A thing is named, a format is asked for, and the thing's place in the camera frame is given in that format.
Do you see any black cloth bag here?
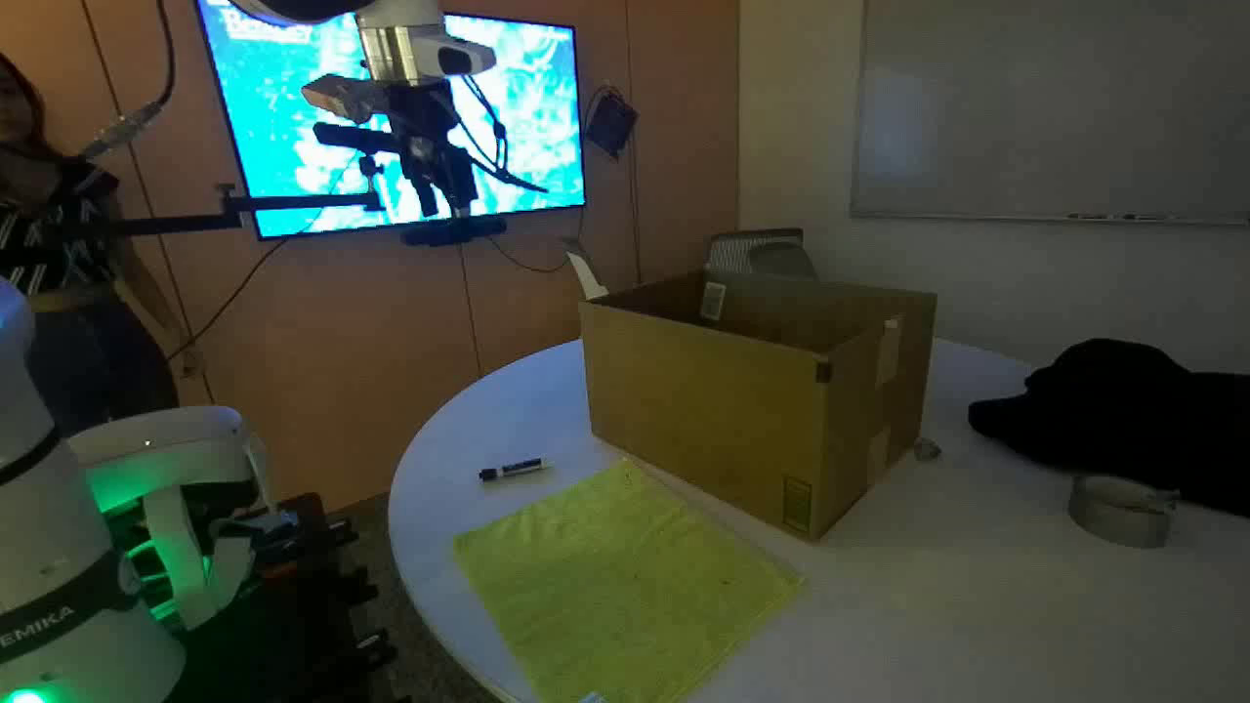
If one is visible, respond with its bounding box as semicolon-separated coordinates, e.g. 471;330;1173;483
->
963;336;1250;519

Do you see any brown cardboard box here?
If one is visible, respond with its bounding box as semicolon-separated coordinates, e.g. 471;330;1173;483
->
579;268;940;541

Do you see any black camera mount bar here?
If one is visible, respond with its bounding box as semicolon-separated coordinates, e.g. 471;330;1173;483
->
122;181;381;242

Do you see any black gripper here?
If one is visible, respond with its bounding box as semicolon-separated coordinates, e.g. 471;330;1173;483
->
312;73;479;221

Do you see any black wall device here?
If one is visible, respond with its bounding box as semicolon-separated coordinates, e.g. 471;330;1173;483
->
590;84;646;160

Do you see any black marker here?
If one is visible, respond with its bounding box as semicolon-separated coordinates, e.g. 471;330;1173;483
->
478;454;548;483

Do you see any black TV cable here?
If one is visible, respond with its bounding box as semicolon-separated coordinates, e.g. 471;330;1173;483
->
165;239;284;367

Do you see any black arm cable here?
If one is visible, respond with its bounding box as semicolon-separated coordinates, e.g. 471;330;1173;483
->
458;73;551;200

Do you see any yellow green towel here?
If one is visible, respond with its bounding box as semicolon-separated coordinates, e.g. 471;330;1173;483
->
449;454;803;703

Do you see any grey tape roll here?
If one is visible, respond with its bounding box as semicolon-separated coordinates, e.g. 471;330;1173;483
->
1066;467;1183;549

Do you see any white wall whiteboard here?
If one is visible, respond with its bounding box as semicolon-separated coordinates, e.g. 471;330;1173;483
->
850;0;1250;229

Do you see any wall mounted TV screen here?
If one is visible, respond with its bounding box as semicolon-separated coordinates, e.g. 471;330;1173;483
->
190;0;592;246

